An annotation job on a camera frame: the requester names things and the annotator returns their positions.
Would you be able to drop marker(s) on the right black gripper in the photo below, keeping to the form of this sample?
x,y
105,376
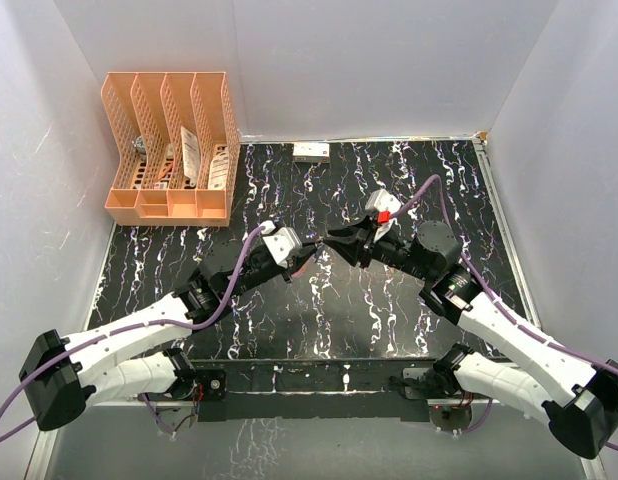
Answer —
x,y
351,240

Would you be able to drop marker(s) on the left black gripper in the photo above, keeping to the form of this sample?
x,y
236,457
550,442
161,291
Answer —
x,y
296,260

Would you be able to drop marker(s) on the pink strap keyring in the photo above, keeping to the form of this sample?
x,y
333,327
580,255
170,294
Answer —
x,y
297,274

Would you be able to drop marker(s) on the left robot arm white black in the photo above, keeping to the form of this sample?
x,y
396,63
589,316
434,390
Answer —
x,y
62,376

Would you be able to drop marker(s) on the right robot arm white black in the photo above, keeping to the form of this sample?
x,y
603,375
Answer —
x,y
574,395

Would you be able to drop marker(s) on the white small cardboard box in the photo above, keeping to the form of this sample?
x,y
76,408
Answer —
x,y
311,152

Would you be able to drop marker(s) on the white labelled packet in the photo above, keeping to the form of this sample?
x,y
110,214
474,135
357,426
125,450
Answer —
x,y
218,171

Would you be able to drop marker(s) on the white paper packet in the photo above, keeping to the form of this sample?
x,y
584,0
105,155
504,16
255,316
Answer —
x,y
191,155

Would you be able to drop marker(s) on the orange plastic file organizer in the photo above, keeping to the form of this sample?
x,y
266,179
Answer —
x,y
149,188

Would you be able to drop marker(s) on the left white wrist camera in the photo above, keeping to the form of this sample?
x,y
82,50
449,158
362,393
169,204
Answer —
x,y
282,243

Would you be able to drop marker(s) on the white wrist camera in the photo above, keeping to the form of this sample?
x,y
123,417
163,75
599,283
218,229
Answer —
x,y
381,205
282,243

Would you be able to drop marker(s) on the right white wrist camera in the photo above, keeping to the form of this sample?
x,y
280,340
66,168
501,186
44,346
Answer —
x,y
381,205

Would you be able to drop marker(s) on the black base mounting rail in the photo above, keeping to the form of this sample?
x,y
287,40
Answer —
x,y
323,389

